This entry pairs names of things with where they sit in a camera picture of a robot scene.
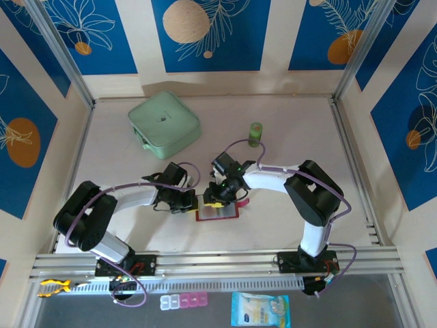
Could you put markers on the aluminium frame post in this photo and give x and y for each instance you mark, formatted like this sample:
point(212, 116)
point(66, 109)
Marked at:
point(61, 51)
point(361, 51)

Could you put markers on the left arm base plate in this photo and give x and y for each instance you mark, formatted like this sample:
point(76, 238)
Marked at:
point(147, 264)

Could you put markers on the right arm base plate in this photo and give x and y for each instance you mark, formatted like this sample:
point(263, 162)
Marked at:
point(286, 263)

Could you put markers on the yellow black pliers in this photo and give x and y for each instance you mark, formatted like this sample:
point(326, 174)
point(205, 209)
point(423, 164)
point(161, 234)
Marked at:
point(54, 287)

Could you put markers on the white pink pill organizer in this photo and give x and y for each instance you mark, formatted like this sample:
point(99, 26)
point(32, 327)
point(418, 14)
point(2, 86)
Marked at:
point(184, 301)

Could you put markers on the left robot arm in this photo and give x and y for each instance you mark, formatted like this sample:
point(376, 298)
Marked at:
point(136, 198)

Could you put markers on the aluminium mounting rail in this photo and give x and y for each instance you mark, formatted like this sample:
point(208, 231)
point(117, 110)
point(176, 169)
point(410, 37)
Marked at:
point(218, 263)

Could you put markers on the blue snack bag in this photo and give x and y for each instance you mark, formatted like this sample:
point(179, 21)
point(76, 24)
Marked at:
point(259, 309)

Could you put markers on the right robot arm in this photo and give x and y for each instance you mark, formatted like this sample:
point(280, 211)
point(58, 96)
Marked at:
point(269, 177)

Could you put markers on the mint green zip pouch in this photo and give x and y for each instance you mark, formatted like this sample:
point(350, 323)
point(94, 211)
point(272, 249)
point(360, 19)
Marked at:
point(164, 123)

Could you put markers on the small green bottle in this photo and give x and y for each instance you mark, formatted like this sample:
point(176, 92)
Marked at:
point(254, 135)

